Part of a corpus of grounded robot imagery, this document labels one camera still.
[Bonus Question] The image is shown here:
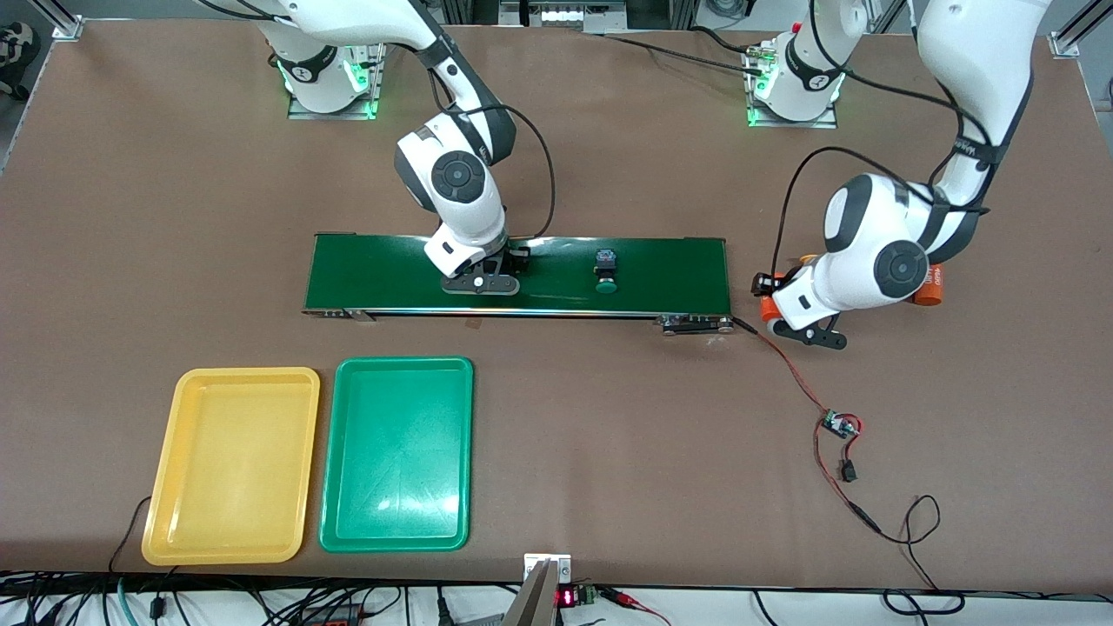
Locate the green conveyor belt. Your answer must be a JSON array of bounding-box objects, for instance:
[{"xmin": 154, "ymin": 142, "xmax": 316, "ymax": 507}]
[{"xmin": 303, "ymin": 233, "xmax": 734, "ymax": 336}]

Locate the green plastic tray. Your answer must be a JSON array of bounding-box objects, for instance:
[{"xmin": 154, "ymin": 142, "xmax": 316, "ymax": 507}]
[{"xmin": 318, "ymin": 356, "xmax": 475, "ymax": 554}]

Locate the grey box with lights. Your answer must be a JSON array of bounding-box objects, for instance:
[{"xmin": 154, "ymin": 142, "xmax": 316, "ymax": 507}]
[{"xmin": 500, "ymin": 0, "xmax": 629, "ymax": 34}]

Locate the yellow plastic tray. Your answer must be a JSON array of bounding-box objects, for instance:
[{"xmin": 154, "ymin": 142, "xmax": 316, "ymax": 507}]
[{"xmin": 141, "ymin": 367, "xmax": 322, "ymax": 566}]

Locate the red clip lead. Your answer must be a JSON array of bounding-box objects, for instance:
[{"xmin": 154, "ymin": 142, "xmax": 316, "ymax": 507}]
[{"xmin": 600, "ymin": 589, "xmax": 672, "ymax": 626}]

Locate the black white sneaker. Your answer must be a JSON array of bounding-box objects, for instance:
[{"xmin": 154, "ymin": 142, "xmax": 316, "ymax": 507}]
[{"xmin": 0, "ymin": 22, "xmax": 41, "ymax": 98}]

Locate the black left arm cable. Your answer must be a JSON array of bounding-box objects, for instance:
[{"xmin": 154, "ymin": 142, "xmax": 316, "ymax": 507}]
[{"xmin": 770, "ymin": 0, "xmax": 996, "ymax": 279}]

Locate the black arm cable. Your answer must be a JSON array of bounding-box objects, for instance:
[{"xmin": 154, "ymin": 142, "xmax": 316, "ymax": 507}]
[
  {"xmin": 770, "ymin": 0, "xmax": 996, "ymax": 279},
  {"xmin": 426, "ymin": 52, "xmax": 557, "ymax": 243}
]

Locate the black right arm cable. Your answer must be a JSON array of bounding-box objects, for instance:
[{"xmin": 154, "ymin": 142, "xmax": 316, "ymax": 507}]
[{"xmin": 426, "ymin": 52, "xmax": 557, "ymax": 243}]

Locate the red and black wire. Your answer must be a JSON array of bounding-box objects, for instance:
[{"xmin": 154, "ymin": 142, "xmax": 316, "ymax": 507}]
[{"xmin": 730, "ymin": 316, "xmax": 883, "ymax": 536}]

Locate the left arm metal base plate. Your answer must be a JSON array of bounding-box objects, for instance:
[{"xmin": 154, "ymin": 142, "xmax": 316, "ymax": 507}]
[{"xmin": 746, "ymin": 43, "xmax": 840, "ymax": 130}]

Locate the black cable across table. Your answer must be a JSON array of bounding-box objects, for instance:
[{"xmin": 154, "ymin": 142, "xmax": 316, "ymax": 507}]
[{"xmin": 600, "ymin": 33, "xmax": 770, "ymax": 75}]

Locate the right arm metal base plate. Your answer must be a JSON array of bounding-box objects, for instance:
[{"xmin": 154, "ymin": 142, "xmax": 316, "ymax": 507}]
[{"xmin": 287, "ymin": 26, "xmax": 388, "ymax": 121}]

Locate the thin black looped cable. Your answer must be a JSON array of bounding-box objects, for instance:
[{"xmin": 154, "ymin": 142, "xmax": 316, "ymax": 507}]
[{"xmin": 878, "ymin": 496, "xmax": 966, "ymax": 614}]

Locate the aluminium mounting bracket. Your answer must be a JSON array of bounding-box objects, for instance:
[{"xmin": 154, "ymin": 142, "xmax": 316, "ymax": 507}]
[{"xmin": 523, "ymin": 553, "xmax": 572, "ymax": 583}]

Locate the grey aluminium post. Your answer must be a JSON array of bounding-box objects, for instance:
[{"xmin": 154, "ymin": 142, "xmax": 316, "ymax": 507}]
[{"xmin": 500, "ymin": 561, "xmax": 562, "ymax": 626}]

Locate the aluminium frame profile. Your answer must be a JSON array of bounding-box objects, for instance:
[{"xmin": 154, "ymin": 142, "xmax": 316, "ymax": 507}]
[
  {"xmin": 35, "ymin": 0, "xmax": 85, "ymax": 42},
  {"xmin": 1050, "ymin": 0, "xmax": 1113, "ymax": 59}
]

